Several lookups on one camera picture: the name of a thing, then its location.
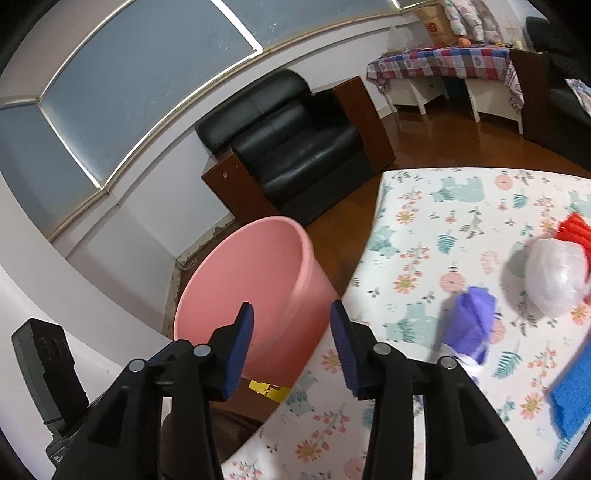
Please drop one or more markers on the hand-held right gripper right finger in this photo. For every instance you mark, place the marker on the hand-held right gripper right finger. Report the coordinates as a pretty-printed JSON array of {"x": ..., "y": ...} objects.
[{"x": 344, "y": 346}]

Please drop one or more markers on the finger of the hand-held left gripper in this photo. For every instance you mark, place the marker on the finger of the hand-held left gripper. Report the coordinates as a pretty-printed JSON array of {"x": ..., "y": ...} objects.
[{"x": 159, "y": 359}]

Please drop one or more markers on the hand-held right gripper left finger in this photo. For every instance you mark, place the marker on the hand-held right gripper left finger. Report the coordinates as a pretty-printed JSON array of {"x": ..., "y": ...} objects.
[{"x": 238, "y": 350}]

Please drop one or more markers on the pink plastic bucket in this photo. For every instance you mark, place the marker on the pink plastic bucket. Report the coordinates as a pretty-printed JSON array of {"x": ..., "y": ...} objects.
[{"x": 258, "y": 277}]

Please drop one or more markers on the white plastic bag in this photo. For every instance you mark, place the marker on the white plastic bag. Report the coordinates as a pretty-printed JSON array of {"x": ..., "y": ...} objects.
[{"x": 554, "y": 277}]

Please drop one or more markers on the blue foam net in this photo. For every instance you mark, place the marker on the blue foam net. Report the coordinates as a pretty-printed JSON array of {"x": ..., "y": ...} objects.
[{"x": 575, "y": 397}]

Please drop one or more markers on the red foam net tube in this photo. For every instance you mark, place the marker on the red foam net tube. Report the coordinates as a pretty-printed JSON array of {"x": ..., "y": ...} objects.
[{"x": 577, "y": 230}]

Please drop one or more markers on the yellow packet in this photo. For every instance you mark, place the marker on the yellow packet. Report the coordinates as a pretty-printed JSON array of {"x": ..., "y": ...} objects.
[{"x": 272, "y": 393}]

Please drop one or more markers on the black armchair with wooden sides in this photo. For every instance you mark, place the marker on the black armchair with wooden sides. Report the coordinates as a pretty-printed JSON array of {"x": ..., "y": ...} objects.
[
  {"x": 295, "y": 157},
  {"x": 563, "y": 74}
]

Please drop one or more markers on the white desk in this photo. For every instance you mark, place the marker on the white desk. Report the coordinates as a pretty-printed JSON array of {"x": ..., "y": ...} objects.
[{"x": 420, "y": 92}]

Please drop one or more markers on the window with grey blinds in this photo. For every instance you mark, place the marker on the window with grey blinds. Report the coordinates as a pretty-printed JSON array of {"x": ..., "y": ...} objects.
[{"x": 115, "y": 92}]

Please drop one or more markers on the checkered tablecloth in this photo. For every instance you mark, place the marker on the checkered tablecloth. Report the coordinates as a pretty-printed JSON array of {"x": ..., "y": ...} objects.
[{"x": 438, "y": 62}]

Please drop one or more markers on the clear plastic bag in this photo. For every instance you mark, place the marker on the clear plastic bag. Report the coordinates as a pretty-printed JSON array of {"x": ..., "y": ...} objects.
[{"x": 399, "y": 39}]

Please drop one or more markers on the orange fruit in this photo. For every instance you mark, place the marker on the orange fruit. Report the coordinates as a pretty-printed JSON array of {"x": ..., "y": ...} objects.
[{"x": 464, "y": 42}]

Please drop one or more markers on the brown paper bag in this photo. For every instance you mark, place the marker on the brown paper bag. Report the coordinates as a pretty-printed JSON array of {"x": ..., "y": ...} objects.
[{"x": 436, "y": 25}]

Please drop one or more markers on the white patterned cloth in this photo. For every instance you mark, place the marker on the white patterned cloth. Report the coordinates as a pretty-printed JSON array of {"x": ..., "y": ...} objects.
[{"x": 581, "y": 94}]

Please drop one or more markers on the cup with straw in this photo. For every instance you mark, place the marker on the cup with straw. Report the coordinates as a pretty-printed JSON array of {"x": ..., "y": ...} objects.
[{"x": 518, "y": 43}]

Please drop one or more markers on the pastel printed padded jacket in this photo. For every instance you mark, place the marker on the pastel printed padded jacket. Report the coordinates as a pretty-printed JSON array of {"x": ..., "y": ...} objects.
[{"x": 471, "y": 18}]

